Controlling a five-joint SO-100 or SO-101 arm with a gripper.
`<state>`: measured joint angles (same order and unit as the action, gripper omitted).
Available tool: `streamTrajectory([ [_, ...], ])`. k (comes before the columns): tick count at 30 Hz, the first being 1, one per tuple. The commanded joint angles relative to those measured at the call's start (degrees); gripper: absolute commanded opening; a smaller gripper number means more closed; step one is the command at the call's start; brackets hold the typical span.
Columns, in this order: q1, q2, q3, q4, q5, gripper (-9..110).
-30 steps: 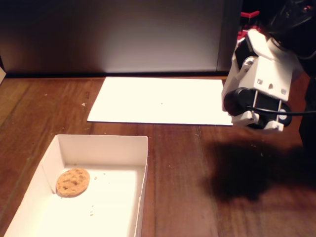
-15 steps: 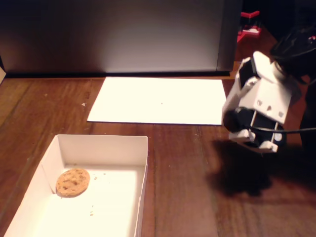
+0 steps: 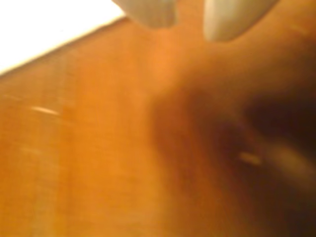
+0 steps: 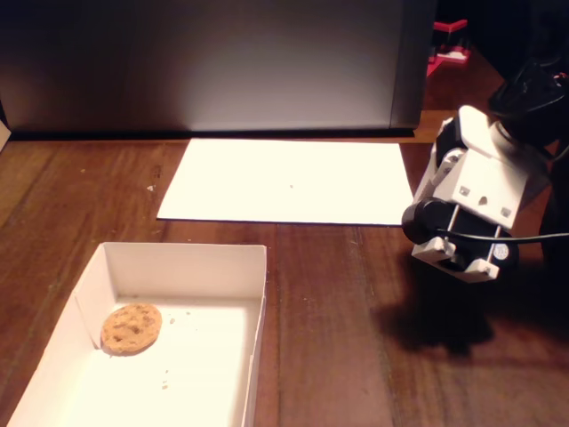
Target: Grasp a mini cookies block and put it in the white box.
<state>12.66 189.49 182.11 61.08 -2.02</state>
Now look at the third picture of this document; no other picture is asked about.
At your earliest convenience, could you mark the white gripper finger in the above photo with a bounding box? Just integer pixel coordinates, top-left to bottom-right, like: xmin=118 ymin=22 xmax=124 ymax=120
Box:
xmin=111 ymin=0 xmax=178 ymax=28
xmin=203 ymin=0 xmax=278 ymax=42

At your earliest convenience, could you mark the white paper sheet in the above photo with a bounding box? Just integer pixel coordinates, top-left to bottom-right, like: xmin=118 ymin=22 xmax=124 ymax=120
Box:
xmin=0 ymin=0 xmax=127 ymax=77

